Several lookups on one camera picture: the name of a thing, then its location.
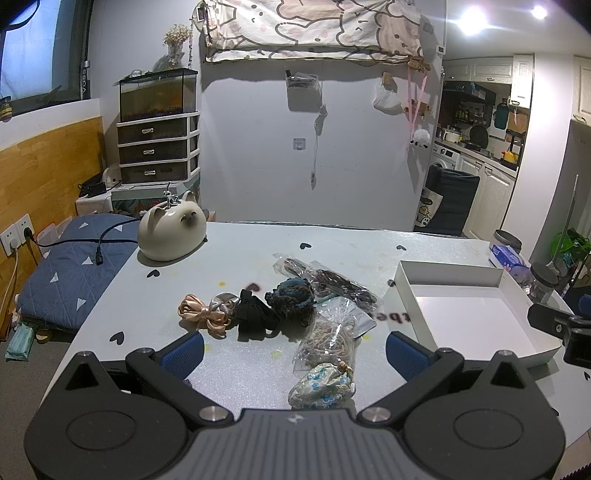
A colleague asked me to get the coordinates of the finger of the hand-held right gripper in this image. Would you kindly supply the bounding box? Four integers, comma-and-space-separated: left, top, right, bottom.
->
527, 294, 591, 341

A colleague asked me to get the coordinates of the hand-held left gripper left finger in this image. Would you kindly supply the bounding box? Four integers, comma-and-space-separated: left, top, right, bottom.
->
58, 331, 235, 432

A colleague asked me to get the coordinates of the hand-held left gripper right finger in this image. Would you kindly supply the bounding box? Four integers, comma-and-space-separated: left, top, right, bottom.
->
358, 332, 537, 428

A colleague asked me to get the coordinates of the pink satin scrunchie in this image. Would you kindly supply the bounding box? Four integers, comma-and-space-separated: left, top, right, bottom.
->
178, 294, 232, 340

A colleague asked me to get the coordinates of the silver satin scrunchie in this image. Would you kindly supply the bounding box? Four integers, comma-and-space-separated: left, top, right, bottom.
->
210, 291, 242, 315

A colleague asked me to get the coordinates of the white cardboard box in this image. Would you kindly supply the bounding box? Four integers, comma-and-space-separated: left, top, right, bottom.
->
392, 260, 574, 368

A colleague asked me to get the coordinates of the bag of beige hair ties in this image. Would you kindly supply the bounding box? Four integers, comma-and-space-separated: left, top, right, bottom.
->
292, 296, 376, 374

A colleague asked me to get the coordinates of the black scrunchie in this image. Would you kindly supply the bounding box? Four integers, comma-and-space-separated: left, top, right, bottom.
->
235, 289, 281, 343

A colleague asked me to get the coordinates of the bag of dark hair ties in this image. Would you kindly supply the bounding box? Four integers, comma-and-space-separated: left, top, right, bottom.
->
305, 261, 380, 317

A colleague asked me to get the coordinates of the blue crochet scrunchie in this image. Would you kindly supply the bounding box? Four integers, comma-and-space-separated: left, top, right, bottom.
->
265, 277, 315, 328

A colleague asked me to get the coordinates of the bag of brown hair ties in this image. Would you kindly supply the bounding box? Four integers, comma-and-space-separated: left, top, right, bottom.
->
272, 256, 325, 289

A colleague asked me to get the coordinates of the glass jar black lid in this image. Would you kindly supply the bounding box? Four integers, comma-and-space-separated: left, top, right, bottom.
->
528, 262, 560, 304

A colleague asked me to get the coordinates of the green plant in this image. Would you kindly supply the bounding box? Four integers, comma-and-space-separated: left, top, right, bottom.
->
551, 228, 591, 274

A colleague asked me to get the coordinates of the blue tissue pack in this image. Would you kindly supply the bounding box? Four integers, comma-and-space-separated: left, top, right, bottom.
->
489, 244, 533, 288

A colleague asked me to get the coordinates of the round metal tin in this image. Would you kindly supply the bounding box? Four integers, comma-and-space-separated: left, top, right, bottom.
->
493, 229, 523, 254

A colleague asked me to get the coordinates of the white kitchen cabinet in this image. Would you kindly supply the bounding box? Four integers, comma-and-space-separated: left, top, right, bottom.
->
457, 154, 518, 241

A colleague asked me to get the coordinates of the blue quilted mattress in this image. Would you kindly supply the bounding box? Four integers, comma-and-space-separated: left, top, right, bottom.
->
17, 213, 140, 331

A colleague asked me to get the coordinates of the cartoon print tote bag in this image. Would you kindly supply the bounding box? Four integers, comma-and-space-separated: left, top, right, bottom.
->
414, 188, 445, 228

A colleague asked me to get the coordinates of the dark fabric hamper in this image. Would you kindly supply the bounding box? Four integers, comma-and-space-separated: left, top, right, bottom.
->
414, 163, 481, 234

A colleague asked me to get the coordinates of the printed cloth side table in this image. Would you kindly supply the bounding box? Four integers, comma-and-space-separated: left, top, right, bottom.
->
110, 179, 202, 219

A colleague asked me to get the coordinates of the green packet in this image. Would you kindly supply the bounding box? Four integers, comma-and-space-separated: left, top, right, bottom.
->
4, 322, 40, 361

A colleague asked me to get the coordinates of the white washing machine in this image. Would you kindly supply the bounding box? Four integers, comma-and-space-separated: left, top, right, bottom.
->
431, 142, 461, 172

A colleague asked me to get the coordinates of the white drawer unit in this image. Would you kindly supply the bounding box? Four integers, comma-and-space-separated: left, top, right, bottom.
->
115, 111, 202, 185

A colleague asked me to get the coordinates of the pink ribbon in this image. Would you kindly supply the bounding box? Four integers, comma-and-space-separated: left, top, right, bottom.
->
405, 69, 431, 139

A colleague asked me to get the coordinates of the glass fish tank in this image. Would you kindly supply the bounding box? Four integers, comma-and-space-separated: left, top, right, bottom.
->
119, 68, 199, 123

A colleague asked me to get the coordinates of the dried flower vase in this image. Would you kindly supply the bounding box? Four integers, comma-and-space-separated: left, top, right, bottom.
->
163, 23, 193, 70

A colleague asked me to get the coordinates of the printed blanket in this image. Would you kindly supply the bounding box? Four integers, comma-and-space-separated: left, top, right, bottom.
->
200, 0, 445, 64

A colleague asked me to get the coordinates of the window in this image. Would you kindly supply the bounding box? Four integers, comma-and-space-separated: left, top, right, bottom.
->
0, 0, 89, 103

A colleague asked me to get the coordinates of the black power cable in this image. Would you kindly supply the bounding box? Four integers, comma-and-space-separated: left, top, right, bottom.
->
22, 218, 140, 266

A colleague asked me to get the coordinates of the white wall socket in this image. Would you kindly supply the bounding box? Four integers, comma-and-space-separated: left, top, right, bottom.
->
0, 213, 36, 256

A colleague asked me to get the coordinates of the hanging white cord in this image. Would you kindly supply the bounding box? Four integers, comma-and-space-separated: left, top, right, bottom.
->
308, 104, 329, 190

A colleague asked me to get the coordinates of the clear wall holder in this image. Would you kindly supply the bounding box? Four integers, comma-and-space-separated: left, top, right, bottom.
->
285, 71, 322, 94

